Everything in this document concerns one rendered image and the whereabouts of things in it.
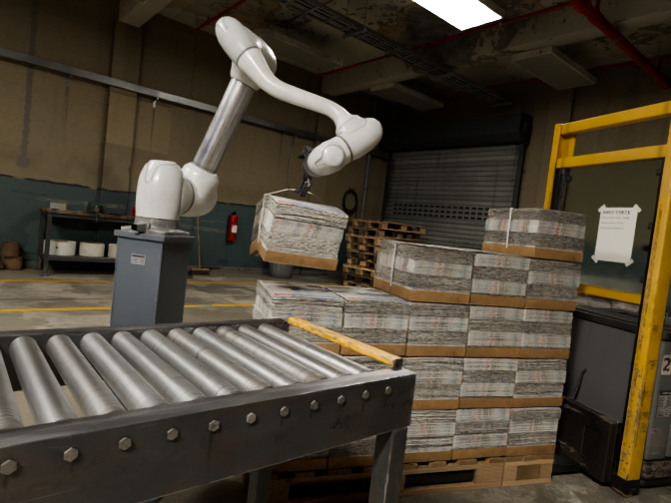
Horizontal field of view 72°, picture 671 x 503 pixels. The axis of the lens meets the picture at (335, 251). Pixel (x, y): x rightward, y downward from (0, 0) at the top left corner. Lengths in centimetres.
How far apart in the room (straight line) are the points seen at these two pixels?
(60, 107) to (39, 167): 93
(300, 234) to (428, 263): 57
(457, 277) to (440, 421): 63
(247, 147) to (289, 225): 748
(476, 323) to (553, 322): 42
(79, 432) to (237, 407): 22
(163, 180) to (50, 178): 632
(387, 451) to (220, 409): 45
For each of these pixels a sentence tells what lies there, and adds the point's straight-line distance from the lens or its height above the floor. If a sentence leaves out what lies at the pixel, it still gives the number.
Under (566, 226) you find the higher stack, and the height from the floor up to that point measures 123.
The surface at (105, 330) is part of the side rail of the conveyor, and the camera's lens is 122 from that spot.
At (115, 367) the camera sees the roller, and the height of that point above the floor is 80.
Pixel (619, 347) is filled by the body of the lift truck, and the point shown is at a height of 65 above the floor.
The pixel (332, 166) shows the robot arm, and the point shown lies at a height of 130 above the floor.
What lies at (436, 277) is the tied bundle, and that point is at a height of 94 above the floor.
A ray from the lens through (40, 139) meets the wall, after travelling 808.
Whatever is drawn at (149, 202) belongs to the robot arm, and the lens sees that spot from 179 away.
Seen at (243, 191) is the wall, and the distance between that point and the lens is 907.
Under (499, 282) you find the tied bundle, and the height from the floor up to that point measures 94.
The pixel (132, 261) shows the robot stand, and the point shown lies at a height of 89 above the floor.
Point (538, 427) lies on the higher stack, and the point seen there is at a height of 27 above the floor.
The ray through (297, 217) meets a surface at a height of 112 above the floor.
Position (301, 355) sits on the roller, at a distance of 110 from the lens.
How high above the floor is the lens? 110
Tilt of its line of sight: 3 degrees down
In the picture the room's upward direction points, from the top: 7 degrees clockwise
